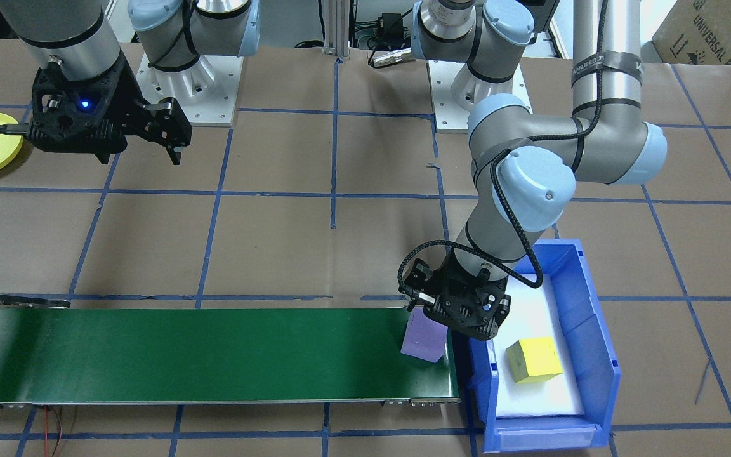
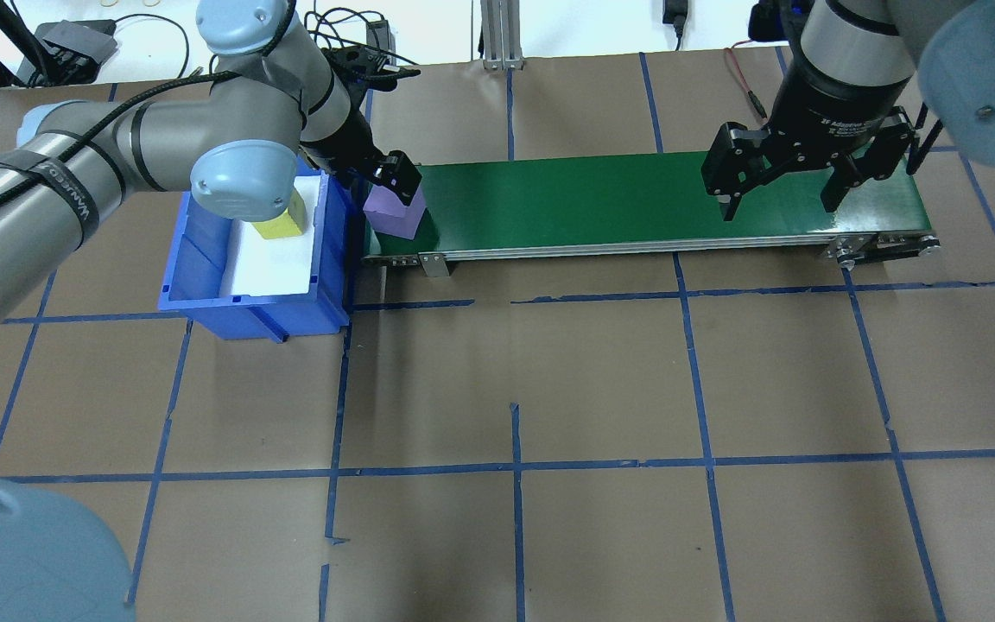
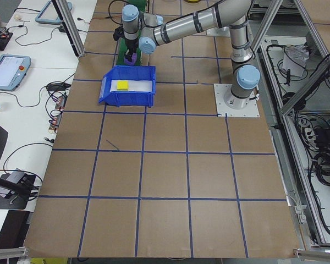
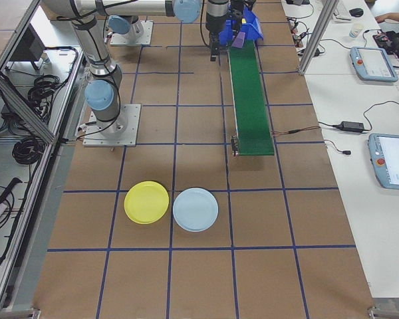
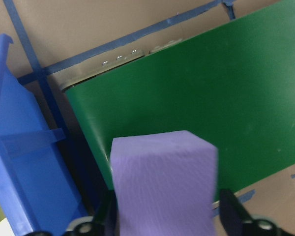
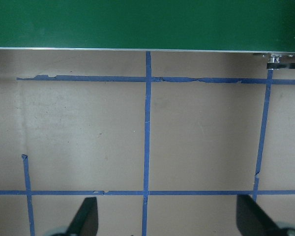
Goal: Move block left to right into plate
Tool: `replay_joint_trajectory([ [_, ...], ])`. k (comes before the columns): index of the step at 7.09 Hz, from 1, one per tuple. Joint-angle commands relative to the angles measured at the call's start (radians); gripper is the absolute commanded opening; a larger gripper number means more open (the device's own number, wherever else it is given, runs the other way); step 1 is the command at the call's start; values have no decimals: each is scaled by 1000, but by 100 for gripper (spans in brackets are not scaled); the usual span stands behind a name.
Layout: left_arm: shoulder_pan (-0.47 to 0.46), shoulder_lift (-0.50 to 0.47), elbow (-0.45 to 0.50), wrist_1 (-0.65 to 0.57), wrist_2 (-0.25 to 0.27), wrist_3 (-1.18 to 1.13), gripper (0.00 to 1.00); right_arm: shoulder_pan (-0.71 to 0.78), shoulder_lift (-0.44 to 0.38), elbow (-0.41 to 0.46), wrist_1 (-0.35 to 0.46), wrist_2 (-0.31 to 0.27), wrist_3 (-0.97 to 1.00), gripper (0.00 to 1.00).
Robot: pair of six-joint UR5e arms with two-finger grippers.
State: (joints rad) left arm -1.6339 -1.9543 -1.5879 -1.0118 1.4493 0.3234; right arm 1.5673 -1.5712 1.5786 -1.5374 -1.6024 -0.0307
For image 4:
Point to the purple foam block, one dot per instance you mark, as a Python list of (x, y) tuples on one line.
[(238, 40)]

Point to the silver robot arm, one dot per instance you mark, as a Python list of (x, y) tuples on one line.
[(119, 24), (96, 56)]

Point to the light blue round plate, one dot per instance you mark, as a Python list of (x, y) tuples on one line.
[(195, 210)]

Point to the yellow round plate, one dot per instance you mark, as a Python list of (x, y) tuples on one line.
[(147, 202)]

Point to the person hand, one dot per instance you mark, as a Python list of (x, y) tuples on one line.
[(383, 18)]

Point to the blue plastic storage bin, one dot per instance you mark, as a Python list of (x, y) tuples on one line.
[(254, 30)]

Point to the small brown circuit board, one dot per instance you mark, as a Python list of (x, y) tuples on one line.
[(301, 39), (294, 25)]

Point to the green conveyor belt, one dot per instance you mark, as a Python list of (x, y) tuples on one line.
[(249, 99)]

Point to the small black adapter box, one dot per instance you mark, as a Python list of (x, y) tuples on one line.
[(313, 52)]

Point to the white keyboard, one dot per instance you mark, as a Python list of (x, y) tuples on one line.
[(342, 11)]

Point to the black computer mouse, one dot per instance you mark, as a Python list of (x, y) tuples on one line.
[(355, 12)]

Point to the white paper cup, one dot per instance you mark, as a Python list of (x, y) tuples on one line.
[(356, 31)]

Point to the light blue teach pendant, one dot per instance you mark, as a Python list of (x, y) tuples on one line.
[(374, 63), (392, 163)]

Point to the black electronics board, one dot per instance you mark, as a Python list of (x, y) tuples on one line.
[(383, 38)]

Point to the black power adapter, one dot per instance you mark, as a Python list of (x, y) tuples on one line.
[(352, 126)]

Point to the small white bottle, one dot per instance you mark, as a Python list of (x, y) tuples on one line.
[(46, 60)]

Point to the black flat panel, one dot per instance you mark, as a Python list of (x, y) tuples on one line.
[(30, 46)]

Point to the aluminium profile bar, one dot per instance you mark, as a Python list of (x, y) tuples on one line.
[(13, 313), (390, 312)]

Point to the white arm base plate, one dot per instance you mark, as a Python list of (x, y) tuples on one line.
[(146, 33), (129, 133)]

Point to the aluminium profile post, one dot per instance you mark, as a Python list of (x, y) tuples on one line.
[(316, 36)]

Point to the V-shaped metal bar frame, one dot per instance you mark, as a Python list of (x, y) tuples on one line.
[(23, 113)]

